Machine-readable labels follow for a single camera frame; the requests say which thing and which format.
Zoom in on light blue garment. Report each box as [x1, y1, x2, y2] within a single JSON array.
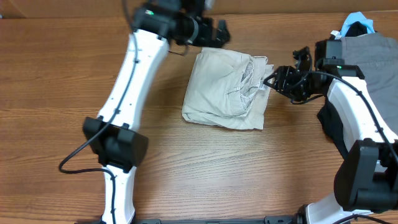
[[330, 12, 376, 40]]

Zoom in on black garment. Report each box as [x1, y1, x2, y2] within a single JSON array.
[[316, 21, 377, 159]]

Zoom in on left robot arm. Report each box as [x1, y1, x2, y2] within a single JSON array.
[[83, 0, 230, 223]]

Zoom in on grey shorts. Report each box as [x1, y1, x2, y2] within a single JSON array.
[[341, 33, 397, 133]]

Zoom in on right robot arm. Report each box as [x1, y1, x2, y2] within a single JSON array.
[[264, 39, 397, 223]]

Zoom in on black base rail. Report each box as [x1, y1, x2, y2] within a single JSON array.
[[74, 215, 351, 224]]

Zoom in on beige shorts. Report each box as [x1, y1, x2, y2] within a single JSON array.
[[182, 47, 274, 130]]

